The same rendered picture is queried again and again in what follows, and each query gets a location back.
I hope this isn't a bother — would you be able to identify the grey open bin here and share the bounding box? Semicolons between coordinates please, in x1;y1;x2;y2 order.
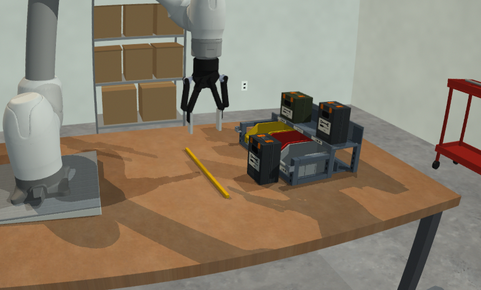
279;141;327;177

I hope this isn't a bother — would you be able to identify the yellow open bin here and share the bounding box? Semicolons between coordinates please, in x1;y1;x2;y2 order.
246;121;295;144

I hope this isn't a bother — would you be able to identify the grey metal shelf rack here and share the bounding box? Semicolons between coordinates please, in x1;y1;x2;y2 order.
235;103;364;186

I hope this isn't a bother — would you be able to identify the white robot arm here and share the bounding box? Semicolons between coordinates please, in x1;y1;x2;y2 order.
2;0;226;205

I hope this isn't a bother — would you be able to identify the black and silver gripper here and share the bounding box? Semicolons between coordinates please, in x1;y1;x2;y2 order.
180;57;229;134

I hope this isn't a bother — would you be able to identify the yellow long thin bar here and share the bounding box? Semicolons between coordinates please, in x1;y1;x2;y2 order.
185;147;229;198

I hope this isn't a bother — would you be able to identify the red bin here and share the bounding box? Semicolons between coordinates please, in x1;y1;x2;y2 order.
271;130;313;151

